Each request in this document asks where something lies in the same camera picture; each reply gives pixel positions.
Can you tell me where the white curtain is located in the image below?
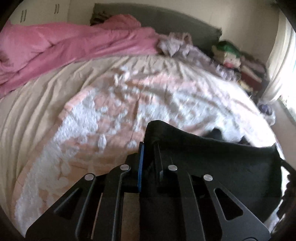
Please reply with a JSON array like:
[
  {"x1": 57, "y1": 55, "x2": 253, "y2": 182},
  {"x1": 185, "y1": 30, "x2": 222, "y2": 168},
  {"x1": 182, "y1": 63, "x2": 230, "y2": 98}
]
[{"x1": 262, "y1": 13, "x2": 295, "y2": 103}]

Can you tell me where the lilac crumpled garment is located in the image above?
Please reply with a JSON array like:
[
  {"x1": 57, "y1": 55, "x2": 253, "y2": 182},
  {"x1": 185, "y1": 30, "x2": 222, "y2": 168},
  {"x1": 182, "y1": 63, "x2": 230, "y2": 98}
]
[{"x1": 158, "y1": 32, "x2": 237, "y2": 81}]

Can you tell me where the grey green headboard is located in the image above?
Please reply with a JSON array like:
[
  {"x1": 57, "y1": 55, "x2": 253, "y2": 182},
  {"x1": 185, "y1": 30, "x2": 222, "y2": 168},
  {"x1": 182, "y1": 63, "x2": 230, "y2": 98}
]
[{"x1": 92, "y1": 3, "x2": 222, "y2": 50}]

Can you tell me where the white plastic bag with clothes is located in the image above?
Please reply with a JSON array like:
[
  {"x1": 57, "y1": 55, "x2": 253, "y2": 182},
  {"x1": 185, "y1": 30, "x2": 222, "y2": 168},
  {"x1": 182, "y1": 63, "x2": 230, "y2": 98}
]
[{"x1": 257, "y1": 102, "x2": 276, "y2": 126}]

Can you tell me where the stack of folded clothes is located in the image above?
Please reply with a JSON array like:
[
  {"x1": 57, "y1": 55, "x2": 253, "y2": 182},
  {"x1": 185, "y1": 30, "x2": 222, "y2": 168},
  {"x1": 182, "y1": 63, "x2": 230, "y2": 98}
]
[{"x1": 212, "y1": 41, "x2": 269, "y2": 98}]

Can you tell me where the pink duvet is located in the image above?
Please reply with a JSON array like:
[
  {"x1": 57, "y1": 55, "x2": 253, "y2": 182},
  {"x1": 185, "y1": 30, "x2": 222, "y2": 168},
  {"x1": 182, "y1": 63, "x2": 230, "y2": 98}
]
[{"x1": 1, "y1": 15, "x2": 160, "y2": 97}]

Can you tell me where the pink white floral blanket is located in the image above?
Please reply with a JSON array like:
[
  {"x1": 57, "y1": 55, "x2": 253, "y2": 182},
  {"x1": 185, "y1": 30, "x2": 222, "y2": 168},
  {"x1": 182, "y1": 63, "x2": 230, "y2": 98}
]
[{"x1": 11, "y1": 67, "x2": 276, "y2": 235}]

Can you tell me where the beige bed sheet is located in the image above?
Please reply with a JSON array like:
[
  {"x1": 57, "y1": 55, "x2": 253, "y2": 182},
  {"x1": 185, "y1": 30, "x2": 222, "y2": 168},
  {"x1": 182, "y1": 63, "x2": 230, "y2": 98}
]
[{"x1": 0, "y1": 55, "x2": 209, "y2": 209}]

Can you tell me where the white wardrobe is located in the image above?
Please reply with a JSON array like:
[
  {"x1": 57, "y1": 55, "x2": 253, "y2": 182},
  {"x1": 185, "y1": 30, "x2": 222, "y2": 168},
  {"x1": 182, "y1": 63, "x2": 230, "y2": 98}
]
[{"x1": 9, "y1": 0, "x2": 70, "y2": 26}]

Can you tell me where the dark striped pillow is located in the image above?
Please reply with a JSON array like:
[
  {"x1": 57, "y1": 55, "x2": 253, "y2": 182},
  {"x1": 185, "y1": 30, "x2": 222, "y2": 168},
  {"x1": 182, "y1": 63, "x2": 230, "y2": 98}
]
[{"x1": 90, "y1": 11, "x2": 112, "y2": 26}]

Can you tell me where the black sweater with orange cuffs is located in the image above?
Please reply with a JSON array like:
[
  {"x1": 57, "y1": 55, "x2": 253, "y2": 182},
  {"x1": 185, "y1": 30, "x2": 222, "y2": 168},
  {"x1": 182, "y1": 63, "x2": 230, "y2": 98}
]
[{"x1": 138, "y1": 119, "x2": 285, "y2": 241}]

